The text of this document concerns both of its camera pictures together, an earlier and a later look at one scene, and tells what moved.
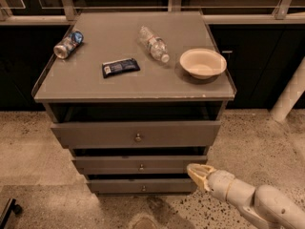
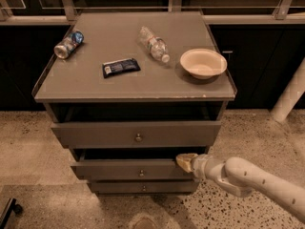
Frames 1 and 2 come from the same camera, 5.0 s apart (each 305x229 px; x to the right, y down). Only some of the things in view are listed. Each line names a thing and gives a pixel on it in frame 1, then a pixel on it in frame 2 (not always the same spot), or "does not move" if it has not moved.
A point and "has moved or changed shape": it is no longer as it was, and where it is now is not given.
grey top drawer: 135,135 does not move
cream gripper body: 218,184 → 199,165
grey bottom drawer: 142,186 does not move
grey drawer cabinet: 137,96 does not move
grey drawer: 137,164 has moved or changed shape
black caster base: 11,207 does not move
